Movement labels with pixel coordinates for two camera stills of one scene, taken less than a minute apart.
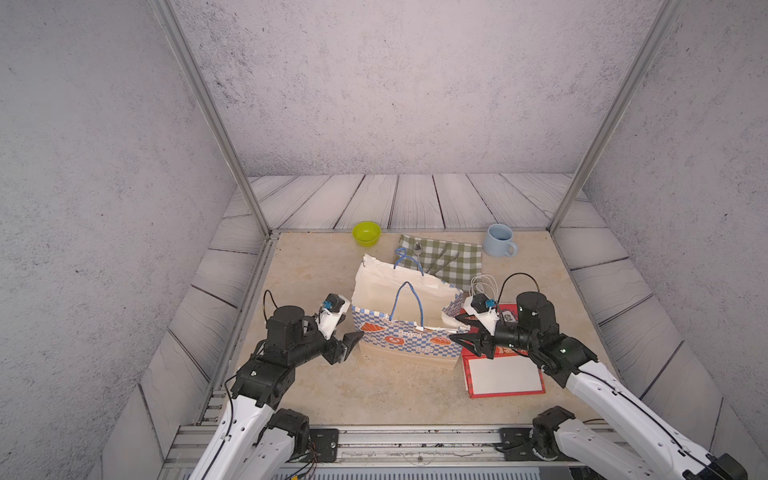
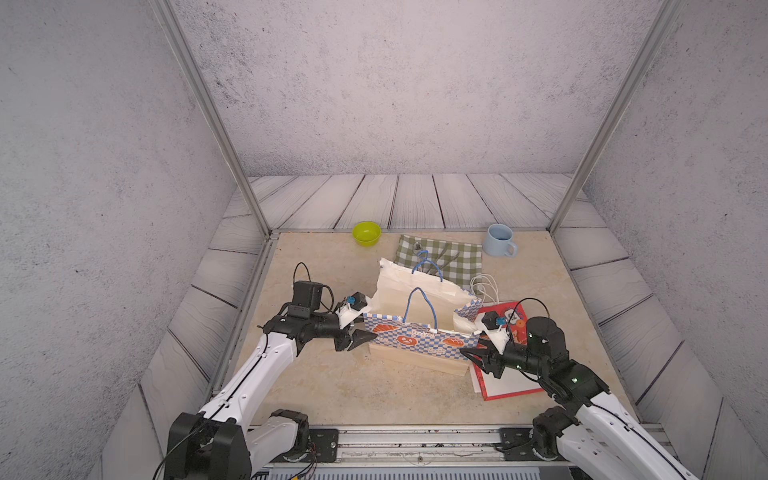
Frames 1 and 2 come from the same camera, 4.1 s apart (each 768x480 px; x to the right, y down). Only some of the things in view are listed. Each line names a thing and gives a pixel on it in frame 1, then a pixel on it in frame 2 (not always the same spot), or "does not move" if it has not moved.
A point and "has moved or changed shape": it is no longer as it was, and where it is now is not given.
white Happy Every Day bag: x=487 y=377 has moved or changed shape
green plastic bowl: x=367 y=234 does not move
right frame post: x=617 y=116 does not move
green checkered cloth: x=456 y=263 does not move
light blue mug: x=499 y=241 does not move
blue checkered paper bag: x=402 y=318 has moved or changed shape
